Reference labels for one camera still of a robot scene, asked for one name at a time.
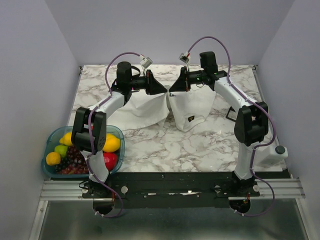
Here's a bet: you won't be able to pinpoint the yellow lemon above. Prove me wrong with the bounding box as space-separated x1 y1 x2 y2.
102 133 121 153
59 132 73 147

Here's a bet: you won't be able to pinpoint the black frame stand upper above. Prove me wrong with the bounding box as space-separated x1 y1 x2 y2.
225 107 237 122

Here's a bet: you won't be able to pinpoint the dark purple grapes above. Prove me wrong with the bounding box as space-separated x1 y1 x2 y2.
55 146 89 175

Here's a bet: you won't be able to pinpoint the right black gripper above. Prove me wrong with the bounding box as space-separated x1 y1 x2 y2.
168 67 206 93

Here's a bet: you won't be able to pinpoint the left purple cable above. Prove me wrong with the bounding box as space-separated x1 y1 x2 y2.
87 51 145 218

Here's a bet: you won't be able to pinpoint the white printed t-shirt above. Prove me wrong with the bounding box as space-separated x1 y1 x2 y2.
107 86 216 132

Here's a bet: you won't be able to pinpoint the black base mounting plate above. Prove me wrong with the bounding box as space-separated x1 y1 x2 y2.
82 172 260 209

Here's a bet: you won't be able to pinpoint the white box with knob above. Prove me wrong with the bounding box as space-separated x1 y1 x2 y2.
254 145 288 167

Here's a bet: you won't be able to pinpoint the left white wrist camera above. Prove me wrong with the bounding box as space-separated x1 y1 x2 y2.
139 54 153 76

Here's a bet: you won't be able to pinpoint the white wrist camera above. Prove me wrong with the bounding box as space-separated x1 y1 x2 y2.
139 54 153 76
179 51 191 71

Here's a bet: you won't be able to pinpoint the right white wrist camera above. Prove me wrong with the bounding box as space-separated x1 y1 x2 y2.
179 51 191 71

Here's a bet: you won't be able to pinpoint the teal plastic fruit bowl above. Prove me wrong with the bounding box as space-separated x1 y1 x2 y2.
41 125 125 179

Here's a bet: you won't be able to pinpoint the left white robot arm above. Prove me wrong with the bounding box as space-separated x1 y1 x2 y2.
71 61 167 198

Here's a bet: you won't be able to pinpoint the black yellow garment label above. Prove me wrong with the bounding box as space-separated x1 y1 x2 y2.
187 115 195 122

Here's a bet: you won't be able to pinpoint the red apple lower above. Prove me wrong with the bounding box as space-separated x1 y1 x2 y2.
103 152 118 172

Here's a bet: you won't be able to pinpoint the aluminium rail frame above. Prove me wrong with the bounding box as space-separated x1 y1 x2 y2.
29 178 317 240

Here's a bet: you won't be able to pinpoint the yellow lemon right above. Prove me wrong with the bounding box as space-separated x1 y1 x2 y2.
102 133 121 153

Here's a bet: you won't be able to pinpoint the yellow lemon left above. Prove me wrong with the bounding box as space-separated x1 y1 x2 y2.
59 132 73 147

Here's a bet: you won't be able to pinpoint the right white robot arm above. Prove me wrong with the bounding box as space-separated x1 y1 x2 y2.
169 51 269 196

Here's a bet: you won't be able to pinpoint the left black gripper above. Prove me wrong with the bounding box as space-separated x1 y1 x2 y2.
128 69 168 96

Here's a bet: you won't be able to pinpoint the orange citrus fruit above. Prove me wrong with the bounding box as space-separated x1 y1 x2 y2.
45 152 62 166

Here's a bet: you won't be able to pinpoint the green lime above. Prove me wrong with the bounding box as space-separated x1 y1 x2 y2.
54 144 68 158

